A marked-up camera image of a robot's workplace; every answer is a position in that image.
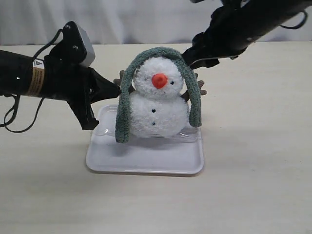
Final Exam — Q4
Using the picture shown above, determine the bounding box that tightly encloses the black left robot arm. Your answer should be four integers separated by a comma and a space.
0, 50, 121, 130

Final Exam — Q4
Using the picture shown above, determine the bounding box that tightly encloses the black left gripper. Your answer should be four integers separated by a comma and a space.
42, 55, 121, 130

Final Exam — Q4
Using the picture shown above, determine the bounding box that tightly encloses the white plastic tray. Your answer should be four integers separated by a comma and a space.
85, 104, 204, 177

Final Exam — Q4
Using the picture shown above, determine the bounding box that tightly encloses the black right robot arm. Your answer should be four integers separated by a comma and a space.
182, 0, 312, 69

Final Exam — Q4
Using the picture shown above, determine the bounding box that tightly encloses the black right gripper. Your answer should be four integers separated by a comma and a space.
182, 0, 256, 70

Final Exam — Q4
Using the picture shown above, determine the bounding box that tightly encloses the white plush snowman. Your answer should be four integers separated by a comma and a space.
113, 56, 208, 138

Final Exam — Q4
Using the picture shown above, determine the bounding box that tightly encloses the green fluffy scarf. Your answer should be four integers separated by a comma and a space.
115, 47, 202, 144

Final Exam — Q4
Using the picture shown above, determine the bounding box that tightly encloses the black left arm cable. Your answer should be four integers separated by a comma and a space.
0, 28, 64, 134

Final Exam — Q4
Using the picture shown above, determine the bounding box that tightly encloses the white backdrop curtain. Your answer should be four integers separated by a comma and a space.
0, 0, 312, 46

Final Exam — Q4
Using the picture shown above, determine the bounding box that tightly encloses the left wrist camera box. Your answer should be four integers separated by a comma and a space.
62, 21, 96, 67

